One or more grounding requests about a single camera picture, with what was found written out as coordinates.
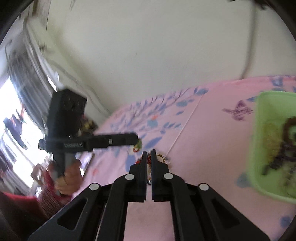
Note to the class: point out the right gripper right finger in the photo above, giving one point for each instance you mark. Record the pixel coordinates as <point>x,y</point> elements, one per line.
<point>199,212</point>

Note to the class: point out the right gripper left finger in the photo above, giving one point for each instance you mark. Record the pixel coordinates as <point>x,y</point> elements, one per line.
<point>98,212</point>

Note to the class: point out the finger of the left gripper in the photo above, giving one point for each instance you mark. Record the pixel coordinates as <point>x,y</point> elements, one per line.
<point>105,141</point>

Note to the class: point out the person's left hand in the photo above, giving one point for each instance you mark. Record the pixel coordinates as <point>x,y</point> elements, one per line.
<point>68,183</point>

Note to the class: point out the pink floral bedsheet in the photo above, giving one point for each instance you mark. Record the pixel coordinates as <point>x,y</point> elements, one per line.
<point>204,133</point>

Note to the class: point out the red patterned sleeve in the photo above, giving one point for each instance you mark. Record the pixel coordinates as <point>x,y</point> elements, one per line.
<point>45,206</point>

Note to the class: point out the green plastic tray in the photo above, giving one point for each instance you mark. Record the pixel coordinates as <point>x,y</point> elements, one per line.
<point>271,162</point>

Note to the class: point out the white window frame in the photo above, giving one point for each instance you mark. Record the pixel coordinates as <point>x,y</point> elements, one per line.
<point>37,68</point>

